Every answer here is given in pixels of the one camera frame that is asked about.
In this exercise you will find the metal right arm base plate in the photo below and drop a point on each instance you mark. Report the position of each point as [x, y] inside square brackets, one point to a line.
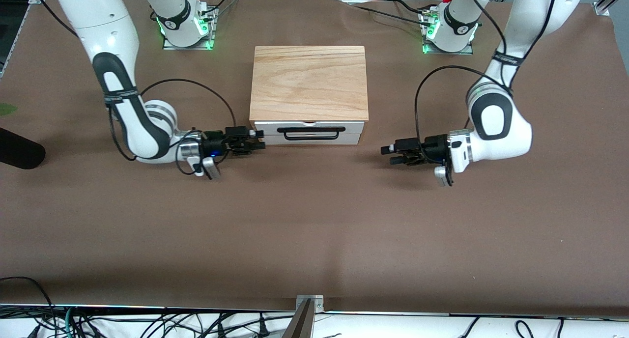
[209, 31]

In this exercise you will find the aluminium profile frame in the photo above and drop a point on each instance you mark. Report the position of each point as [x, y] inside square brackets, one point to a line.
[609, 1]

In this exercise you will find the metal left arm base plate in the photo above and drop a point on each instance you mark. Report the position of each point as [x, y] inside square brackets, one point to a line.
[427, 45]

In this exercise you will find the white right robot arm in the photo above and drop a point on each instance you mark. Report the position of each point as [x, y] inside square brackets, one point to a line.
[108, 28]

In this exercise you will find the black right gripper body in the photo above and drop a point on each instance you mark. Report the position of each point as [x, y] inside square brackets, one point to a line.
[214, 144]

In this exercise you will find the black ribbed cylinder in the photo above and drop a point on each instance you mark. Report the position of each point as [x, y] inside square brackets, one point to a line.
[17, 149]

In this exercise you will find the dark metal bar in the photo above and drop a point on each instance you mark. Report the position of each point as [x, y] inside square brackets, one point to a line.
[300, 325]

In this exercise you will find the grey metal bracket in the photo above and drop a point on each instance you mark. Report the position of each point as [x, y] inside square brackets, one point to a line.
[317, 301]

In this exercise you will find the wooden drawer cabinet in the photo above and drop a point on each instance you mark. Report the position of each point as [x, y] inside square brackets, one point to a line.
[309, 82]

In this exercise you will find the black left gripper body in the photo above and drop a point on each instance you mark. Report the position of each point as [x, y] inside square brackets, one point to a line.
[434, 149]

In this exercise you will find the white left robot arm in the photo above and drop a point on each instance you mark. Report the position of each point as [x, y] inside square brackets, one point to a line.
[516, 131]

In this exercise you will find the aluminium table edge rail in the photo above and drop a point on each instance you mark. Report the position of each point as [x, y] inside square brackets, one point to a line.
[393, 314]

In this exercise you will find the white-fronted wooden drawer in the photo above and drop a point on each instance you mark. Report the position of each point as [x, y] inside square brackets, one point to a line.
[354, 134]

